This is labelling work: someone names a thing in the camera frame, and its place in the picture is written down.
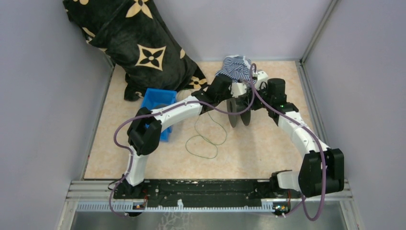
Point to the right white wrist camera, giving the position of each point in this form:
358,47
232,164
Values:
260,77

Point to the aluminium frame rail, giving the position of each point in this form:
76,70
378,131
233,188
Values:
103,190

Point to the blue white striped cloth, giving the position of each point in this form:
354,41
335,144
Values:
236,67

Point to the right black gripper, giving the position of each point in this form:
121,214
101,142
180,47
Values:
253,106

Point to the black beige floral blanket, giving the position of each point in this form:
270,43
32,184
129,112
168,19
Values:
134,36

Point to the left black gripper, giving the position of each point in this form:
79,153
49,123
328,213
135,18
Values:
229,91

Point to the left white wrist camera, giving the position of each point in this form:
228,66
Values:
238,89

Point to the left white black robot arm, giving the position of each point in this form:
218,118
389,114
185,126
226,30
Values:
146,128

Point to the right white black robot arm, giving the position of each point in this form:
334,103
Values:
322,169

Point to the black cable spool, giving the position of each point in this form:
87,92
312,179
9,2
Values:
235,105

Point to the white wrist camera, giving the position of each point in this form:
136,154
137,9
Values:
238,89
260,77

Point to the blue plastic bin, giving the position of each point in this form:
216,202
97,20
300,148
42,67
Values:
155,99

